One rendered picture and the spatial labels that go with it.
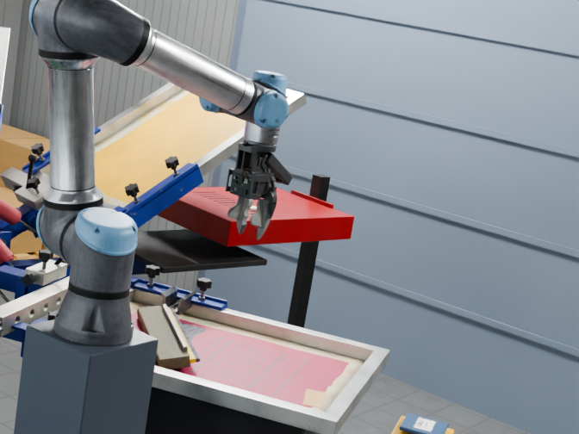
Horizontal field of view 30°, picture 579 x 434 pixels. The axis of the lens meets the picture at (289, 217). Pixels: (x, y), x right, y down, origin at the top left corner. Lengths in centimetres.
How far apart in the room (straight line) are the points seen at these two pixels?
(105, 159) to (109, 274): 170
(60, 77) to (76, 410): 62
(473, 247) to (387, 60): 105
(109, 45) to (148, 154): 170
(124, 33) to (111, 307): 51
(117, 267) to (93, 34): 43
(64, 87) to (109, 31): 18
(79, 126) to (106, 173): 153
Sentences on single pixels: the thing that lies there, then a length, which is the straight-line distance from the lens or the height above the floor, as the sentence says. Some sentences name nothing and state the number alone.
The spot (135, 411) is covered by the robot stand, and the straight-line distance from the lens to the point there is 215.
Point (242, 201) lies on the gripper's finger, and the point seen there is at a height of 142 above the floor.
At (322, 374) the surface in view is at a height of 95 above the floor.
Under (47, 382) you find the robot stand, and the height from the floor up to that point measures 111.
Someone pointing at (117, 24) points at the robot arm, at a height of 179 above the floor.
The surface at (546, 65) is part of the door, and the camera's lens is 520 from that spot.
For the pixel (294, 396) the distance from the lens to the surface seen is 262.
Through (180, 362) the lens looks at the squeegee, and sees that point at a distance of 265.
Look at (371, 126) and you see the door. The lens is 564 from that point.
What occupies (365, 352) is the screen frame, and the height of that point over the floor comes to 98.
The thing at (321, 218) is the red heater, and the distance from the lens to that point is 392.
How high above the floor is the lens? 191
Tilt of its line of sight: 12 degrees down
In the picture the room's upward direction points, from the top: 10 degrees clockwise
